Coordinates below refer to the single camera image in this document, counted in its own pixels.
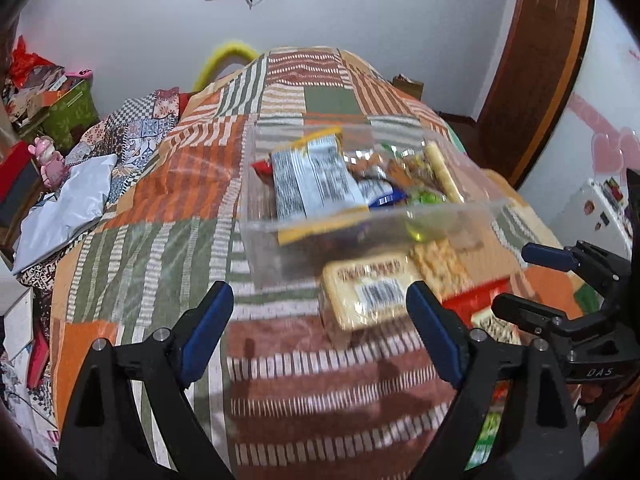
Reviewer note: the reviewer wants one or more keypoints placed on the long wafer packet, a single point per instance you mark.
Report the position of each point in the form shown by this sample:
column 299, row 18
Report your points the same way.
column 442, row 175

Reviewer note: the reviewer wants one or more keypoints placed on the pink flat item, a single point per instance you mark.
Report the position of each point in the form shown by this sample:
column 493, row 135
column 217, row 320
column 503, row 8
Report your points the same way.
column 82, row 73

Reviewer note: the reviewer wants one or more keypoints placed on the small cardboard box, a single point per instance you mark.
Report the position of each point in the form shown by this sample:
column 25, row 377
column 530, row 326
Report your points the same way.
column 407, row 87

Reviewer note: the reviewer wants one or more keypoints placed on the clear peanut cracker packet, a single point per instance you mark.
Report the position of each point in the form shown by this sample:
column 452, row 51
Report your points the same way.
column 440, row 262

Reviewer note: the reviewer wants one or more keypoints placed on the pink heart wall decoration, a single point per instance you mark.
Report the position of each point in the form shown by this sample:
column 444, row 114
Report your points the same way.
column 607, row 152

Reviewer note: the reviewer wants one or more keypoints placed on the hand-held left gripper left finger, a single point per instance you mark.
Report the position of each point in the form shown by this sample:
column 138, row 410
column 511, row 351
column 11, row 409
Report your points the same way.
column 207, row 330

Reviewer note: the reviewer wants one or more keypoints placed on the white yellow snack packet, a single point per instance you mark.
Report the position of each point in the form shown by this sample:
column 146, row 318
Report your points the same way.
column 310, row 180

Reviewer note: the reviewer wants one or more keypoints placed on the pile of patterned gift bags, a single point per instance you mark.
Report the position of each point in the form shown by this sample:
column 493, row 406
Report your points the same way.
column 35, row 95

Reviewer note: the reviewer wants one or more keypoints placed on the floral checked quilt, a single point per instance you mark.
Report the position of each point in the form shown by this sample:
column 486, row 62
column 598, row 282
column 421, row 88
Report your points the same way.
column 140, row 130

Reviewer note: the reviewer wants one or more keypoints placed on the red snack packet white label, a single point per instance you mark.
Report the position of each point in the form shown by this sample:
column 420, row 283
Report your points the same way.
column 470, row 305

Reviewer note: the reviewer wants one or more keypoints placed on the brown wooden door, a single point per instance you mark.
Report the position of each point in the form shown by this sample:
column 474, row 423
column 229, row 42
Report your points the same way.
column 535, row 60

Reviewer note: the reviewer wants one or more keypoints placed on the green candy packet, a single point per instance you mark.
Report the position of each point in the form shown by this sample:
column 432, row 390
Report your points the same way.
column 425, row 196

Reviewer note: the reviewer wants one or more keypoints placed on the green patterned box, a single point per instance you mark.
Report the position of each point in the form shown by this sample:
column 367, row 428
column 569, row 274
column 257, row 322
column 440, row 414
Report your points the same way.
column 70, row 115

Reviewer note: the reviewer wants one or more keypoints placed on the orange cookie packet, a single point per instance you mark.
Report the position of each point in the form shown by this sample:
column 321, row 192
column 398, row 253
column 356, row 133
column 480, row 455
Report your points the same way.
column 407, row 167

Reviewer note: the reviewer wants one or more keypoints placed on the cracker box with barcode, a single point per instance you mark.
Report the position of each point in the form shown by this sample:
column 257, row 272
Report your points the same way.
column 365, row 285

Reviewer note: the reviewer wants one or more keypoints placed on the small red snack packet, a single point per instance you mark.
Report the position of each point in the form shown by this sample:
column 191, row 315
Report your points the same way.
column 262, row 167

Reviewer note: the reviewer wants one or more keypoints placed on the red plastic bag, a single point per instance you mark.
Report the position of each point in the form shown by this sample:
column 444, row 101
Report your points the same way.
column 27, row 62

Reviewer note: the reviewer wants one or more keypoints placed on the white refrigerator with magnets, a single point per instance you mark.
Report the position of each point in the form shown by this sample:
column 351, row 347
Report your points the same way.
column 575, row 220

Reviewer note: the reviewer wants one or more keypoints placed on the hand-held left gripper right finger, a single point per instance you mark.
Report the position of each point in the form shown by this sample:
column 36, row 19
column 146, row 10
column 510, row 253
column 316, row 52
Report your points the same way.
column 435, row 330

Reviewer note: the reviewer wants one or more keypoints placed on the green white snack packet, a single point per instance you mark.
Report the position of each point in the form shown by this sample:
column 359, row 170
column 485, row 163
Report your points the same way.
column 487, row 435

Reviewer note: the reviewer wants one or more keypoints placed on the red gift box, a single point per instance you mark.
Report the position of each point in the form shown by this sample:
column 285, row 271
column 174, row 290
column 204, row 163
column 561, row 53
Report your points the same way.
column 15, row 175

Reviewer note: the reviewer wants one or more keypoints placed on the stack of books and papers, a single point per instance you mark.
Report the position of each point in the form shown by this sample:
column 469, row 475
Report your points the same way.
column 20, row 320

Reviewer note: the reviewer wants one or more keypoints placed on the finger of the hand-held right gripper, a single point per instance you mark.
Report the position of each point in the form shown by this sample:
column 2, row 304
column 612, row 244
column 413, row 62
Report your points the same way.
column 530, row 312
column 550, row 256

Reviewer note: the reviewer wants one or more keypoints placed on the pastry packet with green label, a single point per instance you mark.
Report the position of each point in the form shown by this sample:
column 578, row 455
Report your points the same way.
column 370, row 162

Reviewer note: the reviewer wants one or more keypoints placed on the pink rabbit toy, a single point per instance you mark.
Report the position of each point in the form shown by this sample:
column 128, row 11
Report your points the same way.
column 47, row 160

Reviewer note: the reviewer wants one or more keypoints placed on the clear plastic container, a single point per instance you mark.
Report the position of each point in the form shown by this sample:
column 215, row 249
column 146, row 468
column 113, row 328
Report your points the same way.
column 265, row 260

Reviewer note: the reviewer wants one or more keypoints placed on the orange green patchwork blanket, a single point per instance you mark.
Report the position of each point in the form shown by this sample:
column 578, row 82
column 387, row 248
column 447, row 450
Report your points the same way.
column 165, row 220

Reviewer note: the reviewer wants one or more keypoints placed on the yellow curved foam tube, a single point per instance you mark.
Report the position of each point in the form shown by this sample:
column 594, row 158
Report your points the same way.
column 220, row 55

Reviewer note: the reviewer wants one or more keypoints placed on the blue white striped snack packet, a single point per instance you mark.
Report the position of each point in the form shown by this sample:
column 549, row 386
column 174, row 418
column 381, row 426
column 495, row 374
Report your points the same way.
column 382, row 195

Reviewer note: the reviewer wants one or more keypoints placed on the white cloth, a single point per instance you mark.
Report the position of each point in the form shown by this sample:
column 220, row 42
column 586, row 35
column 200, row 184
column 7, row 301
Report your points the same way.
column 65, row 210

